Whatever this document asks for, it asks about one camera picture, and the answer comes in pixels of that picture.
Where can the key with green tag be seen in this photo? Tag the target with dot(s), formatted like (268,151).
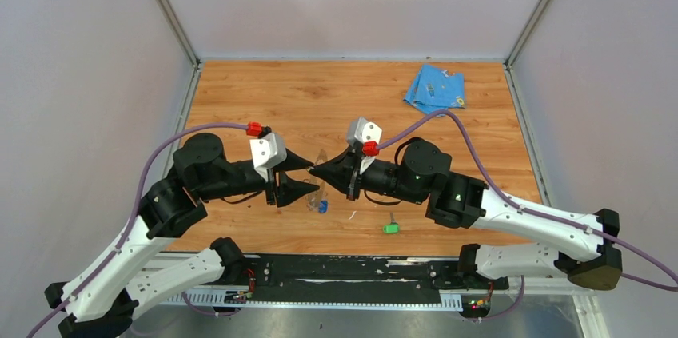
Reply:
(392,227)

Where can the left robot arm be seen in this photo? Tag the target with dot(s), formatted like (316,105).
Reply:
(107,297)

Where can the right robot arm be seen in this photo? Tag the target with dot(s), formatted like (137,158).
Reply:
(560,243)

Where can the folded blue cloth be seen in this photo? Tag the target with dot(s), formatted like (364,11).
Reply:
(435,88)

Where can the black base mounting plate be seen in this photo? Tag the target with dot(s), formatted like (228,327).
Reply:
(355,279)

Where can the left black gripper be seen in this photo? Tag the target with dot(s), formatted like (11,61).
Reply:
(288,190)

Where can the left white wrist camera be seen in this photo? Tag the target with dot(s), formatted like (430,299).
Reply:
(268,152)

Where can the key with blue tag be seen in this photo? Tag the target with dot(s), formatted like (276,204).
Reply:
(322,206)

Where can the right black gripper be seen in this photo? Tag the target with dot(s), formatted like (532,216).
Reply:
(340,174)

